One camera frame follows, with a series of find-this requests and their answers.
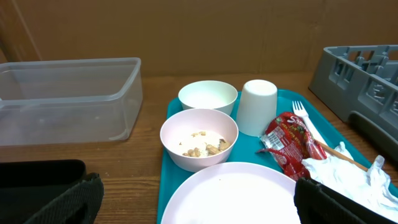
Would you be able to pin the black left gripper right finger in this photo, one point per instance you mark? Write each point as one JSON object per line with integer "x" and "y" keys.
{"x": 318, "y": 204}

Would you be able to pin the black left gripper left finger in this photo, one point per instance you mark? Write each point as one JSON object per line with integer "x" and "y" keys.
{"x": 78, "y": 204}

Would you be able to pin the pink bowl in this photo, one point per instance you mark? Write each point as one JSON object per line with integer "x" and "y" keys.
{"x": 199, "y": 138}

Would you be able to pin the white bowl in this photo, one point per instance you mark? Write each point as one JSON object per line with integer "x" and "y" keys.
{"x": 209, "y": 94}

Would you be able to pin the black waste tray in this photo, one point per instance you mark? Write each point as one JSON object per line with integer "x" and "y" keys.
{"x": 26, "y": 187}

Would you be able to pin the grey dishwasher rack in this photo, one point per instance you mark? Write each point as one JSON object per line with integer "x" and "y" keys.
{"x": 359, "y": 84}

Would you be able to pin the wooden chopstick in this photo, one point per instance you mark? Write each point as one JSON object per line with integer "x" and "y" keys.
{"x": 341, "y": 156}

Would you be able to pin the crumpled white tissue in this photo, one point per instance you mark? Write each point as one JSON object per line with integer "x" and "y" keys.
{"x": 369, "y": 189}

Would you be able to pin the red snack wrapper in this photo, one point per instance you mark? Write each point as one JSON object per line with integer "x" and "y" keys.
{"x": 289, "y": 142}

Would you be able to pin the pink plate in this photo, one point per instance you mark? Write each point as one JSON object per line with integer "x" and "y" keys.
{"x": 233, "y": 192}

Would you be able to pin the white plastic fork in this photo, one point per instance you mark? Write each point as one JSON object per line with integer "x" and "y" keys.
{"x": 301, "y": 112}

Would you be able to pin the clear plastic bin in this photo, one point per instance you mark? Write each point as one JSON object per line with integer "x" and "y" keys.
{"x": 69, "y": 101}

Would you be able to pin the white upside-down cup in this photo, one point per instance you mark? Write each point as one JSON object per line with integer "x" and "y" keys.
{"x": 257, "y": 107}

